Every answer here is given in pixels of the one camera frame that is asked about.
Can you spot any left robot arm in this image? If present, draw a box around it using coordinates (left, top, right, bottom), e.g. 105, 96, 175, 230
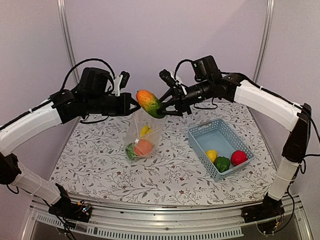
0, 67, 140, 217

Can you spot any green orange toy mango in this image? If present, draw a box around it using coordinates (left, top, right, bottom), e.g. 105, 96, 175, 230
136, 89, 165, 119

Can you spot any right aluminium frame post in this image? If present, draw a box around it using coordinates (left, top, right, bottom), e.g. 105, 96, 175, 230
252, 0, 275, 83

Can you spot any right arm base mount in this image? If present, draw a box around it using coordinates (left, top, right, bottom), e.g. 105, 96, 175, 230
241, 194, 285, 235

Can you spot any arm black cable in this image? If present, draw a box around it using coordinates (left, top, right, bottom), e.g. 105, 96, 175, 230
173, 59, 221, 110
61, 58, 116, 92

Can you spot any aluminium frame post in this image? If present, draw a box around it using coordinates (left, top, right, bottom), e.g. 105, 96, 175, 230
56, 0, 81, 86
252, 0, 275, 83

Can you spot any green toy pepper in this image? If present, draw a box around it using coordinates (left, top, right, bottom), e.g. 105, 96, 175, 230
213, 156, 231, 173

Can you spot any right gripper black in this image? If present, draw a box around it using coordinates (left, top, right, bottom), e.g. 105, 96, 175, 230
156, 78, 213, 116

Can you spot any yellow toy pear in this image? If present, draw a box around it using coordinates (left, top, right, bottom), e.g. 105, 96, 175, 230
205, 149, 218, 163

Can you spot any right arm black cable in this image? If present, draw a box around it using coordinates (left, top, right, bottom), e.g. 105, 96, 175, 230
173, 59, 221, 110

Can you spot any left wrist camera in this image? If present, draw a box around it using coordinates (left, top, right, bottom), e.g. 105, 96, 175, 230
112, 71, 130, 97

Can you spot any red toy apple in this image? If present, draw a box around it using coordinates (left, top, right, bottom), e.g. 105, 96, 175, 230
230, 150, 248, 166

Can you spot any light blue plastic basket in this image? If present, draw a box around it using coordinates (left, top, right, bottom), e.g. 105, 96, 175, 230
187, 118, 255, 182

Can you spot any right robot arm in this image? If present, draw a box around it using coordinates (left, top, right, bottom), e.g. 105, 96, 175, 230
157, 55, 312, 218

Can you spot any floral tablecloth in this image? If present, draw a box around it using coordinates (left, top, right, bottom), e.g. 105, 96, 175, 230
50, 102, 276, 205

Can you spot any yellow toy banana bunch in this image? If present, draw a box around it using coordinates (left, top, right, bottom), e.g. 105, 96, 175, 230
139, 125, 152, 138

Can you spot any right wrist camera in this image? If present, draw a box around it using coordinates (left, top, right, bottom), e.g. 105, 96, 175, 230
159, 69, 176, 88

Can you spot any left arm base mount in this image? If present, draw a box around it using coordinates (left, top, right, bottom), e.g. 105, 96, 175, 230
48, 183, 93, 223

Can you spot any clear zip top bag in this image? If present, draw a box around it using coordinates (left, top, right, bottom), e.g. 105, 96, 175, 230
123, 109, 166, 162

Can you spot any green toy watermelon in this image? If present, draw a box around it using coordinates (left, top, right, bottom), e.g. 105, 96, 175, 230
125, 142, 139, 161

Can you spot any left aluminium frame post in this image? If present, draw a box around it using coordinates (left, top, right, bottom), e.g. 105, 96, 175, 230
56, 0, 81, 86

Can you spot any front aluminium rail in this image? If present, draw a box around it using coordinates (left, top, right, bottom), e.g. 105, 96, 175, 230
22, 194, 316, 240

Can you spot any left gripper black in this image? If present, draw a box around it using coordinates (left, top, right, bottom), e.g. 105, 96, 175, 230
86, 92, 142, 117

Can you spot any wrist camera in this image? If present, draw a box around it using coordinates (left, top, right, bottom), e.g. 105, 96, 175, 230
112, 71, 130, 97
159, 69, 176, 88

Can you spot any orange toy fruit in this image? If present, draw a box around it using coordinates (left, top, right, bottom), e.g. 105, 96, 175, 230
133, 139, 153, 157

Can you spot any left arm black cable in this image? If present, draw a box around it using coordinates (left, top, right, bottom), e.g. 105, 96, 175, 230
61, 58, 116, 92

